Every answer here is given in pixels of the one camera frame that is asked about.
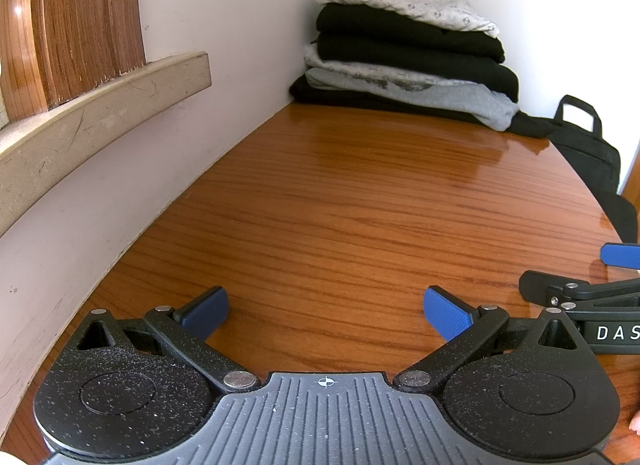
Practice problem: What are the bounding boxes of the person's right hand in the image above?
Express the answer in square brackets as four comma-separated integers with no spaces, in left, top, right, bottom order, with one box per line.
[629,411,640,435]

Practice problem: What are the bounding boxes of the wooden ledge strip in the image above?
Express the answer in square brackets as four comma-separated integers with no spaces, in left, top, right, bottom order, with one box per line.
[1,51,212,232]

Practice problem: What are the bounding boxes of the black laptop bag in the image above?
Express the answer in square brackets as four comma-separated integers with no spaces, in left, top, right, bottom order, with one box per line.
[549,95,638,243]

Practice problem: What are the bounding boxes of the black clothes pile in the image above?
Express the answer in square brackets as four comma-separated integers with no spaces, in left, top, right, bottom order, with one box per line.
[290,4,552,138]

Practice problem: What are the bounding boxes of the white patterned pajama garment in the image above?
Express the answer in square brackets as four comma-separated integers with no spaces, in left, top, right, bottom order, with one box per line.
[315,0,500,38]

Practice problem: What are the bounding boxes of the grey folded clothes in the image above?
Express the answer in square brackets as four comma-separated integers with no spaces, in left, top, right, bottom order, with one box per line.
[304,43,520,132]

